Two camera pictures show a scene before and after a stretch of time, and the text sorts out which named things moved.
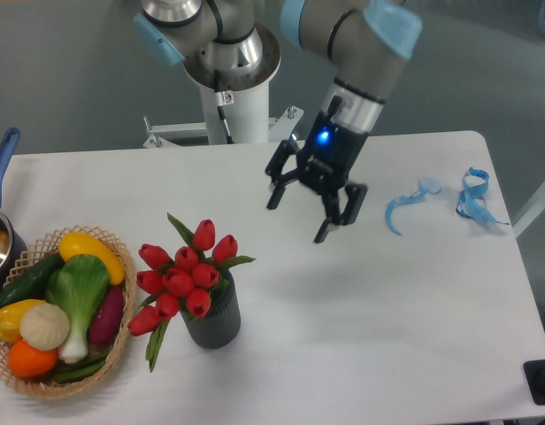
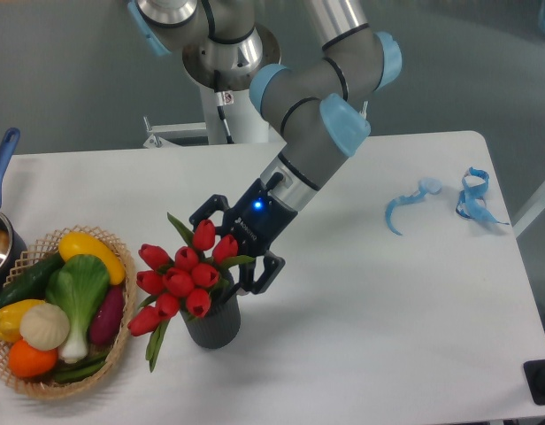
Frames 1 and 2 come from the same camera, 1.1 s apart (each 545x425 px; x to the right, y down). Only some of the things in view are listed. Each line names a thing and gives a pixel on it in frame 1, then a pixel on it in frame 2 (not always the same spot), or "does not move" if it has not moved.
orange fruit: (26, 360) does not move
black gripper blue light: (329, 154) -> (256, 222)
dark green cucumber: (32, 283) does not move
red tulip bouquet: (181, 283) does not move
